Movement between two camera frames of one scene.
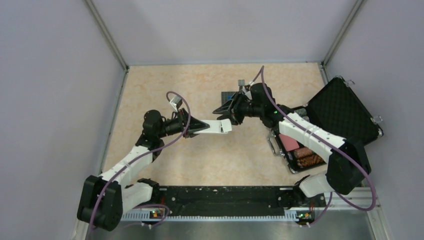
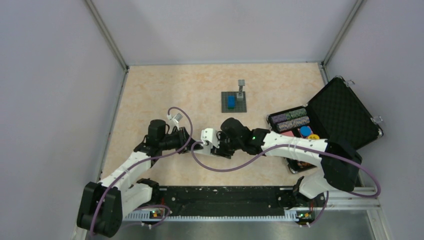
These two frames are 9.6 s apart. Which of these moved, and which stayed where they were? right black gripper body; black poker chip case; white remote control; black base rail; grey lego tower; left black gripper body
Moved: right black gripper body; white remote control; left black gripper body
Stayed: black base rail; black poker chip case; grey lego tower
